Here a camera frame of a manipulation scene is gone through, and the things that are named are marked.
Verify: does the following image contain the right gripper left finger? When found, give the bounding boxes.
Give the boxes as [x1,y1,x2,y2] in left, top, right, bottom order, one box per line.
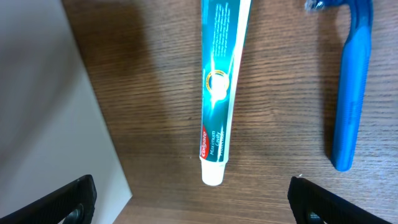
[1,174,97,224]

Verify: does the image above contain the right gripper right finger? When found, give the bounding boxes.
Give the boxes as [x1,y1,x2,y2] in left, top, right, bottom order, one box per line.
[287,177,388,224]

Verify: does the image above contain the blue disposable razor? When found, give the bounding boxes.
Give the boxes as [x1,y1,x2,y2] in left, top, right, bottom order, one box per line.
[305,0,374,172]

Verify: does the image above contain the green white toothpaste tube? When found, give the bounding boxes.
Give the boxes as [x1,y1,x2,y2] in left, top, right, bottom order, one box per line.
[199,0,252,186]

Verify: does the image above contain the white cardboard box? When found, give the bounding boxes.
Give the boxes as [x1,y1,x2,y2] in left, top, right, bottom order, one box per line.
[1,0,132,223]

